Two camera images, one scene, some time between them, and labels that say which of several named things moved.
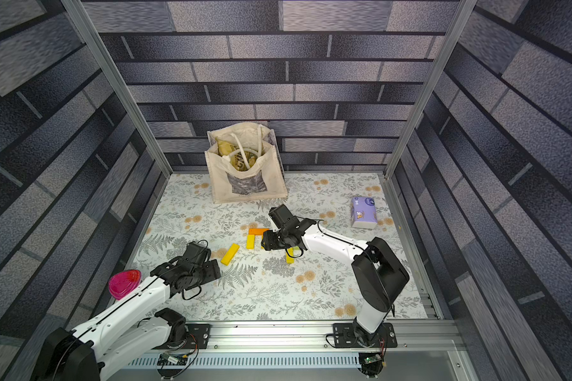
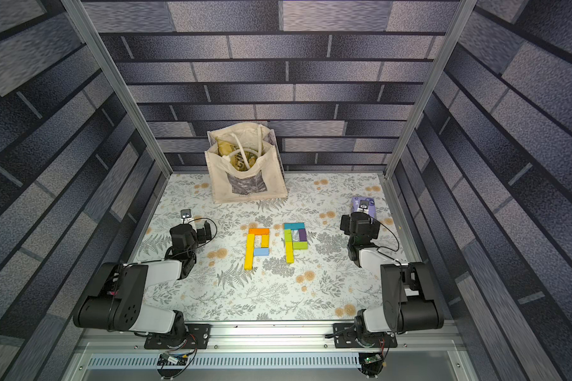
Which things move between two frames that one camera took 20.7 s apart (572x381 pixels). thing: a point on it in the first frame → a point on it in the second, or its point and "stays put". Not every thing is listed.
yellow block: (290, 259) stays put
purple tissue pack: (364, 214) stays put
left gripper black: (213, 266) → (200, 232)
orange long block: (257, 231) stays put
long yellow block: (230, 253) → (249, 255)
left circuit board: (168, 358) stays put
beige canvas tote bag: (245, 163) stays put
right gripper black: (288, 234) → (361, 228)
